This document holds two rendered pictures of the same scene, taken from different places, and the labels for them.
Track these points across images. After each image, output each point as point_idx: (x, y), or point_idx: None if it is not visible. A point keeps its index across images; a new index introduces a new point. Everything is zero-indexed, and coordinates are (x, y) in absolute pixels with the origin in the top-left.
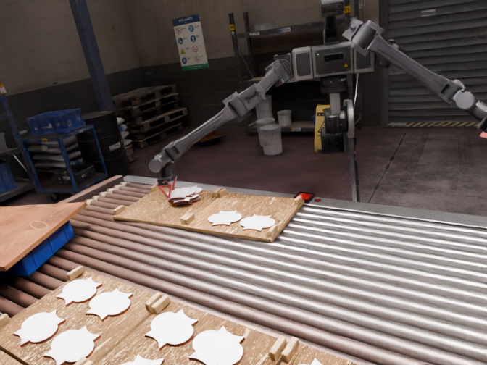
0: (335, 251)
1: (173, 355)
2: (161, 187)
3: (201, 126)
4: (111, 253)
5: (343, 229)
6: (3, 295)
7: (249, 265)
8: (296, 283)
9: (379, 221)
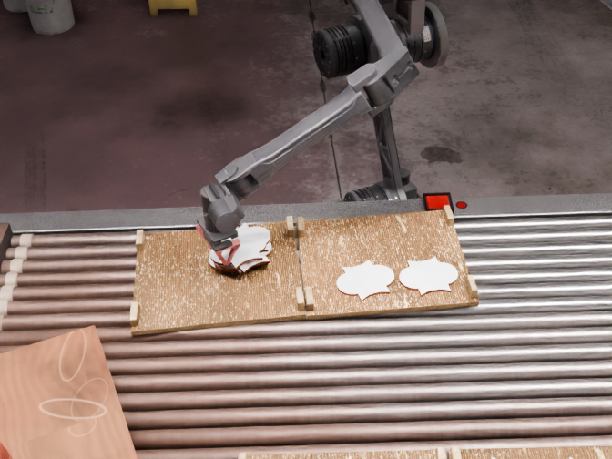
0: (568, 294)
1: None
2: (221, 251)
3: (308, 131)
4: (223, 406)
5: (545, 253)
6: None
7: (487, 353)
8: (575, 362)
9: (576, 227)
